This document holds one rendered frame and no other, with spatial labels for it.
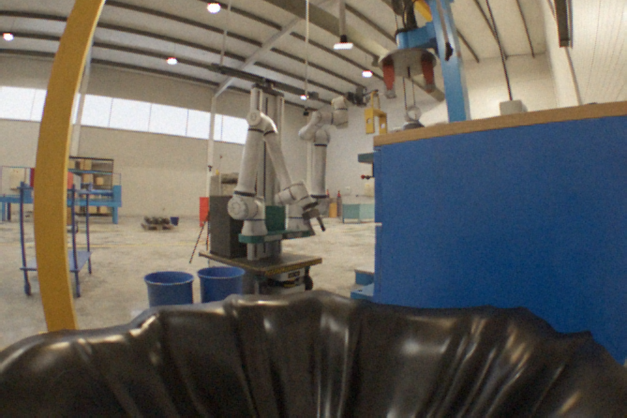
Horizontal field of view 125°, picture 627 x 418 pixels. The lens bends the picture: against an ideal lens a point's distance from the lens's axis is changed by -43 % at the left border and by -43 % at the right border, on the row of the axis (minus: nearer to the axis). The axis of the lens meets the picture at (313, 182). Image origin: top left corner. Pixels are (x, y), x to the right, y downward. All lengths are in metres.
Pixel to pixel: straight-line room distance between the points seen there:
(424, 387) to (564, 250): 0.33
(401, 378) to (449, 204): 0.34
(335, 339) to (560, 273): 0.39
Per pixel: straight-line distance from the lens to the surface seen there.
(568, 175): 0.54
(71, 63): 1.64
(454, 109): 2.45
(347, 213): 10.67
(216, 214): 2.52
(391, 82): 2.80
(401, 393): 0.36
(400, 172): 0.62
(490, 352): 0.33
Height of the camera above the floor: 0.79
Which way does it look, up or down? 4 degrees up
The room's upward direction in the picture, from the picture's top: straight up
